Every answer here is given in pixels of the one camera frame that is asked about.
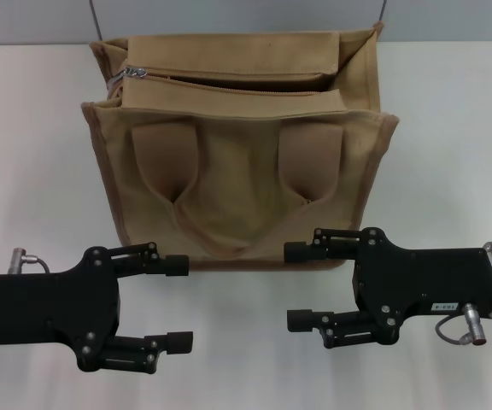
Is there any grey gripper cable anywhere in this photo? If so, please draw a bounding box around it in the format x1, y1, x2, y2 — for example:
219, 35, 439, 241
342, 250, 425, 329
10, 247, 51, 275
436, 302, 491, 345

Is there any khaki canvas food bag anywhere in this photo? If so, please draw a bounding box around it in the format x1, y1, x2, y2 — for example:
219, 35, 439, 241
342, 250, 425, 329
80, 21, 401, 271

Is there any grey left gripper cable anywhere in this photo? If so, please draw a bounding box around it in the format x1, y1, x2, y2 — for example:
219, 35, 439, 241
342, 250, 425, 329
10, 247, 51, 275

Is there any grey right gripper cable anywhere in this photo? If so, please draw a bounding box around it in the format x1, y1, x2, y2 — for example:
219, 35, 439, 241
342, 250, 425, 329
436, 302, 491, 345

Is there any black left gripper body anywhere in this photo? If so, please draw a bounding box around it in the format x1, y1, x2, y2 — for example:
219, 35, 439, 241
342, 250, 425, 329
0, 246, 122, 372

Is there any silver metal zipper slider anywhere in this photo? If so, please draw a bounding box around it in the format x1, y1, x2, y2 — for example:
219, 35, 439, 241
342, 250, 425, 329
108, 65, 149, 90

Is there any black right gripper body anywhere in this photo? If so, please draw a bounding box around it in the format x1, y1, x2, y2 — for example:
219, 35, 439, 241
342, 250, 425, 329
352, 226, 492, 345

